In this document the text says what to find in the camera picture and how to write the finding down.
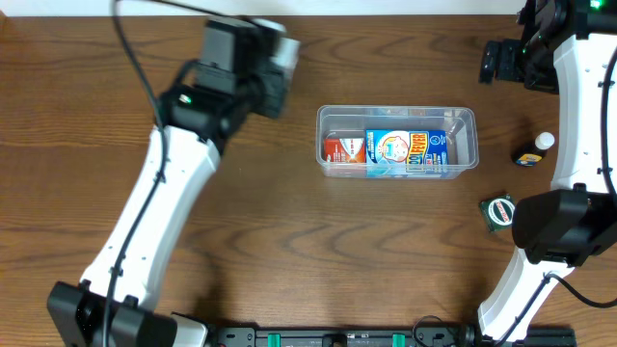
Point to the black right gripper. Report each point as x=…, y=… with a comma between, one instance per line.
x=497, y=61

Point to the blue cool fever box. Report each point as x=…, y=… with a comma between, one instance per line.
x=406, y=153

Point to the green round-label tin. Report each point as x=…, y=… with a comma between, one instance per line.
x=498, y=212

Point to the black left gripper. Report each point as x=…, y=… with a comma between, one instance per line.
x=272, y=96

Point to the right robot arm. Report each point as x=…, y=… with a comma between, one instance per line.
x=568, y=47

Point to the dark bottle white cap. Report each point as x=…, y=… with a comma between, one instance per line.
x=532, y=153

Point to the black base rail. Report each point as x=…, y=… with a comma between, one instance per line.
x=442, y=335

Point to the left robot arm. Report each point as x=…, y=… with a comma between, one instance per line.
x=115, y=300

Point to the clear plastic container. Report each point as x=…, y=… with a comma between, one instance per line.
x=352, y=121

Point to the red medicine box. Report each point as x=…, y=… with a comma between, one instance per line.
x=344, y=150

